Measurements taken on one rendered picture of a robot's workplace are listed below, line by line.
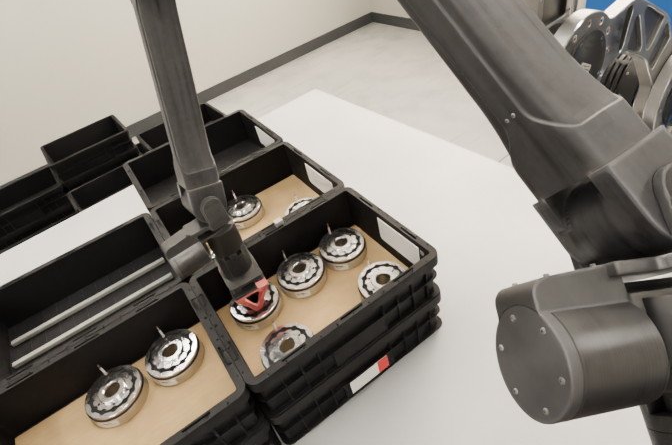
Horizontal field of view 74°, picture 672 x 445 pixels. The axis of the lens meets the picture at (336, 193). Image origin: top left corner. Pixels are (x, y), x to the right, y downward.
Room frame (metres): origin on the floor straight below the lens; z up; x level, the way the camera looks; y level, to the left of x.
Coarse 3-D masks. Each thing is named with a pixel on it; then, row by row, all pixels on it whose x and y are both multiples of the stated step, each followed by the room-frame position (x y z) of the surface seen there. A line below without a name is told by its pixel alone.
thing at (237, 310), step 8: (272, 288) 0.63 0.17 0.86; (272, 296) 0.61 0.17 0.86; (232, 304) 0.62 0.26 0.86; (240, 304) 0.61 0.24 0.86; (264, 304) 0.60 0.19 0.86; (272, 304) 0.59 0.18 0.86; (232, 312) 0.60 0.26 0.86; (240, 312) 0.60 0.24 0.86; (248, 312) 0.59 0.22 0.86; (256, 312) 0.58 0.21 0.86; (264, 312) 0.58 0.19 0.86; (240, 320) 0.57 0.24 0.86; (248, 320) 0.57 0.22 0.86; (256, 320) 0.57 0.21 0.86
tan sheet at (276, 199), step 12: (288, 180) 1.04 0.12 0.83; (300, 180) 1.03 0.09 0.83; (264, 192) 1.02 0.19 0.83; (276, 192) 1.00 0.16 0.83; (288, 192) 0.99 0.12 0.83; (300, 192) 0.97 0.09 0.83; (312, 192) 0.96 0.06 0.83; (264, 204) 0.96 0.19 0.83; (276, 204) 0.95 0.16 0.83; (288, 204) 0.94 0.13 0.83; (264, 216) 0.91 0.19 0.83; (276, 216) 0.90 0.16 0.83; (252, 228) 0.88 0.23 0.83
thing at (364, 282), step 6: (372, 264) 0.63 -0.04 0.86; (378, 264) 0.63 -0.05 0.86; (384, 264) 0.62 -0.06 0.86; (390, 264) 0.62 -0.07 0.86; (396, 264) 0.62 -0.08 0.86; (366, 270) 0.62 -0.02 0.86; (372, 270) 0.62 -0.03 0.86; (390, 270) 0.60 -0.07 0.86; (396, 270) 0.60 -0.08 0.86; (402, 270) 0.60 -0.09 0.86; (360, 276) 0.61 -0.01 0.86; (366, 276) 0.60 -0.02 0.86; (396, 276) 0.59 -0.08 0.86; (360, 282) 0.59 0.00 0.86; (366, 282) 0.59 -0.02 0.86; (360, 288) 0.58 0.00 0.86; (366, 288) 0.58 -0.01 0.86; (372, 288) 0.57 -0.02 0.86; (366, 294) 0.56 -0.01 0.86
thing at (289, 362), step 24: (336, 192) 0.81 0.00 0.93; (384, 216) 0.69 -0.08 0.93; (264, 240) 0.71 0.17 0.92; (432, 264) 0.55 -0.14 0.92; (192, 288) 0.62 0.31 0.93; (384, 288) 0.51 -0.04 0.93; (360, 312) 0.47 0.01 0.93; (312, 336) 0.45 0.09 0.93; (336, 336) 0.45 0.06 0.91; (240, 360) 0.44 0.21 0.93; (288, 360) 0.42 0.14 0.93; (264, 384) 0.39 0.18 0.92
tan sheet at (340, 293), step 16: (368, 240) 0.73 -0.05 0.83; (320, 256) 0.72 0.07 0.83; (368, 256) 0.69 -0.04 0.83; (384, 256) 0.67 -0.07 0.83; (336, 272) 0.66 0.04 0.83; (352, 272) 0.65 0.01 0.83; (336, 288) 0.62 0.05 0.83; (352, 288) 0.61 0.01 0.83; (288, 304) 0.61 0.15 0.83; (304, 304) 0.60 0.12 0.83; (320, 304) 0.59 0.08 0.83; (336, 304) 0.58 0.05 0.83; (352, 304) 0.57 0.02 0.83; (224, 320) 0.61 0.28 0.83; (288, 320) 0.57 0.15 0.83; (304, 320) 0.56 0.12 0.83; (320, 320) 0.55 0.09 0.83; (240, 336) 0.56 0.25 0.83; (256, 336) 0.55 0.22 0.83; (240, 352) 0.52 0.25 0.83; (256, 352) 0.52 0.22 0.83; (256, 368) 0.48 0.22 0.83
